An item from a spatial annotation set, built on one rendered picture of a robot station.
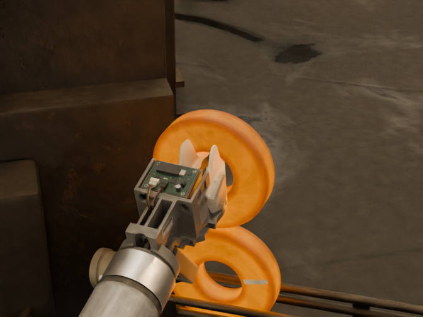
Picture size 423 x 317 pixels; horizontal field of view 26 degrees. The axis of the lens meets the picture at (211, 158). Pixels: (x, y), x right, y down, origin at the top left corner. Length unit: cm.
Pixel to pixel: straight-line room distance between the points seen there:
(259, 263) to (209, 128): 19
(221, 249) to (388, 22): 276
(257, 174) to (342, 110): 205
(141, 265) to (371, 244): 159
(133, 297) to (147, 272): 3
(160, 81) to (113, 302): 50
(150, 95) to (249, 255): 29
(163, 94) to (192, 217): 35
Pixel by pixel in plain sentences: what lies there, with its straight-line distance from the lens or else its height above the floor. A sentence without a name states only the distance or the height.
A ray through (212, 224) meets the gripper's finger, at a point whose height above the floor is 86.
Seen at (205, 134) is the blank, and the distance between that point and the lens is 112.
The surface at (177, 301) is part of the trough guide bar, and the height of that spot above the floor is 68.
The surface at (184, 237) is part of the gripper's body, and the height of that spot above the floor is 86.
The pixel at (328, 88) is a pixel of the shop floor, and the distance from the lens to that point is 329.
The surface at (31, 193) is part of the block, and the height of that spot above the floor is 80.
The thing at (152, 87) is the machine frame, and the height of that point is 87.
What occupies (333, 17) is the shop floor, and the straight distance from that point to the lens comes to 389.
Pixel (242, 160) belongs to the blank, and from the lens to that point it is 112.
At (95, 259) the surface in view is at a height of 69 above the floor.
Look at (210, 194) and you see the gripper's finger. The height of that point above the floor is 88.
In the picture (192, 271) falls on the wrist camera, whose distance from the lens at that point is 112.
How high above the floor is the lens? 148
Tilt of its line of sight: 31 degrees down
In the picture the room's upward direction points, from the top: straight up
